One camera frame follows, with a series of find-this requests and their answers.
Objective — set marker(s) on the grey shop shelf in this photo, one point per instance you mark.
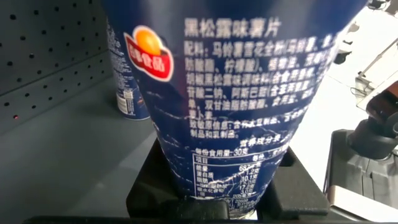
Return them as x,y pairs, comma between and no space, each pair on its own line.
62,130

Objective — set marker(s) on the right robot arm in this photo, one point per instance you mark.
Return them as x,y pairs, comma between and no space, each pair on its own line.
373,140

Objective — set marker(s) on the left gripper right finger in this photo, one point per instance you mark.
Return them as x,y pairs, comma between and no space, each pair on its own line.
295,193

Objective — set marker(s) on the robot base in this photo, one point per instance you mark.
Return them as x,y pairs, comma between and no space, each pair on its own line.
357,177

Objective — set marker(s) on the dark blue chip can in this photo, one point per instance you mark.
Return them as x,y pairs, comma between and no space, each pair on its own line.
236,102
129,93

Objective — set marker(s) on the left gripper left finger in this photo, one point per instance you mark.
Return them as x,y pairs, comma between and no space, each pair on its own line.
149,199

